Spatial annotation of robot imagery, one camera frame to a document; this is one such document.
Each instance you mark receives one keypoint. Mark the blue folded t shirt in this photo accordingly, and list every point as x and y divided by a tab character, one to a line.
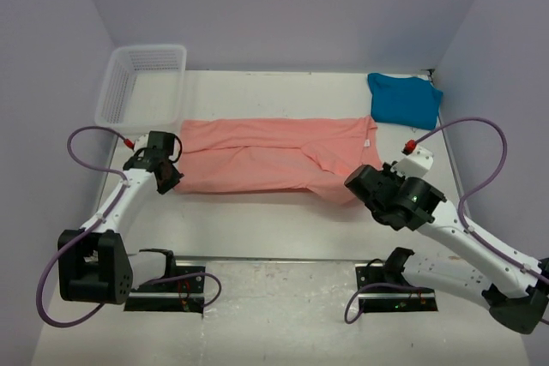
405	101

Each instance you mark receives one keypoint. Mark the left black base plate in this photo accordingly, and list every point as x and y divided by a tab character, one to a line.
183	296

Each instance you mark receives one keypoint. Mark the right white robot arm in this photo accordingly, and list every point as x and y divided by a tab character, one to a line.
511	286

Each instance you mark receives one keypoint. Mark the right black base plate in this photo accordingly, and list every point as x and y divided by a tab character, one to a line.
389	300

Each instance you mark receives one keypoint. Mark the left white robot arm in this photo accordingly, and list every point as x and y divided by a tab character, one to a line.
94	266

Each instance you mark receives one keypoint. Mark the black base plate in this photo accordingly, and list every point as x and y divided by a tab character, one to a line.
389	300
183	296

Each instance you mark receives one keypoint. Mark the pink t shirt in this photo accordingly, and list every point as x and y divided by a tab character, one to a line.
230	156

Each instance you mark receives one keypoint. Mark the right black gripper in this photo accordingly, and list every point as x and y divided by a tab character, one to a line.
391	171

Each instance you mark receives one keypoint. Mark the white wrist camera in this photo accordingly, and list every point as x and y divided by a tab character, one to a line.
417	160
135	143

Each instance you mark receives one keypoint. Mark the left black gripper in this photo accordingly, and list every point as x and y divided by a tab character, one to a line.
171	182

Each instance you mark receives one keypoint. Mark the white plastic basket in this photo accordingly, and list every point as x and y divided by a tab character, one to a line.
143	89

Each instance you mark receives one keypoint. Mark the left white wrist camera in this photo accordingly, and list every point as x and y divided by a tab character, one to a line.
135	143

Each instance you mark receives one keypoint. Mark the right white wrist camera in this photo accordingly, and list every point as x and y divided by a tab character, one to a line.
417	160

